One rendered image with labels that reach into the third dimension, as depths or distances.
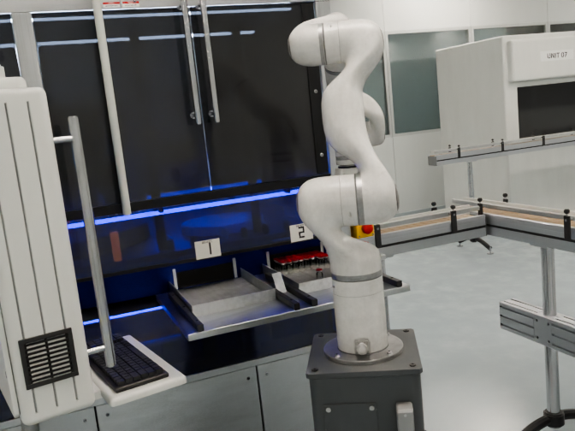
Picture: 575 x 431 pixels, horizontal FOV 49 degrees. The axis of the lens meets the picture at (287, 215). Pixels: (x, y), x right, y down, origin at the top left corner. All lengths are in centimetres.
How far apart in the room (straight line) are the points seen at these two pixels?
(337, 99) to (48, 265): 75
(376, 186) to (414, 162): 650
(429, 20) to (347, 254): 681
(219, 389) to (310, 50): 124
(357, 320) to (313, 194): 31
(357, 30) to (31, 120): 76
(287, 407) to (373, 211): 114
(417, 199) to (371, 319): 653
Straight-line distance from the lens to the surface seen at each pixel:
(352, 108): 149
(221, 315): 187
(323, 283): 201
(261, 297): 194
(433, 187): 810
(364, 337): 150
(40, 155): 150
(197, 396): 227
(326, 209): 142
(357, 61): 152
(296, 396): 239
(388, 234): 253
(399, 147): 780
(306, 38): 156
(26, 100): 150
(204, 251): 213
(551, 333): 271
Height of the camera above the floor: 144
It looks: 9 degrees down
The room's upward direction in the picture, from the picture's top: 6 degrees counter-clockwise
